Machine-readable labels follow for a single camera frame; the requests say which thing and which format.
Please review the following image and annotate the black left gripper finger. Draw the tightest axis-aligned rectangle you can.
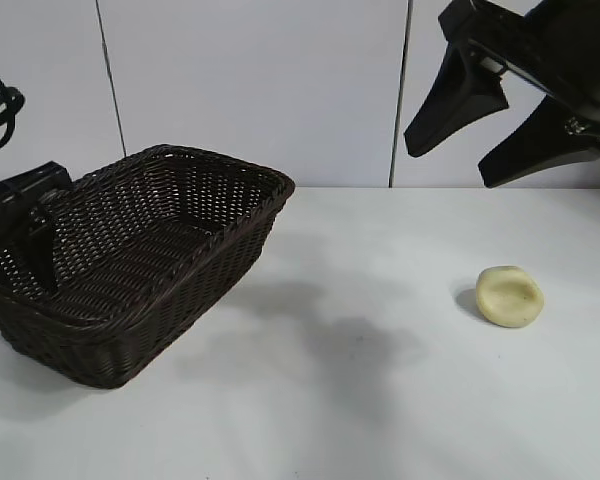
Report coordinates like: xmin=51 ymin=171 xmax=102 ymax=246
xmin=27 ymin=203 xmax=62 ymax=297

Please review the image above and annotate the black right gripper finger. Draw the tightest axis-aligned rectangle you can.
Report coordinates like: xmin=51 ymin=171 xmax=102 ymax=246
xmin=477 ymin=96 xmax=600 ymax=189
xmin=403 ymin=39 xmax=511 ymax=159

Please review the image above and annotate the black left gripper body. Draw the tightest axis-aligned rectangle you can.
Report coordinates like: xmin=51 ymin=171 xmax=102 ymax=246
xmin=0 ymin=160 xmax=74 ymax=251

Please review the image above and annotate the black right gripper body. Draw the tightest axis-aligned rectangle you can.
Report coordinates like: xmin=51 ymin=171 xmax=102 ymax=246
xmin=438 ymin=0 xmax=600 ymax=138

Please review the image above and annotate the dark brown wicker basket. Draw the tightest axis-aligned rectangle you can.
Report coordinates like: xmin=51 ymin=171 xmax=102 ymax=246
xmin=0 ymin=143 xmax=297 ymax=391

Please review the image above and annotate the pale yellow egg yolk pastry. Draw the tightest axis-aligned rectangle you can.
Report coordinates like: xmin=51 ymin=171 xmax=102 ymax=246
xmin=474 ymin=265 xmax=547 ymax=330

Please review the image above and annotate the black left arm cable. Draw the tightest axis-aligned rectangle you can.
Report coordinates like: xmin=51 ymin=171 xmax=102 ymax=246
xmin=0 ymin=62 xmax=27 ymax=156

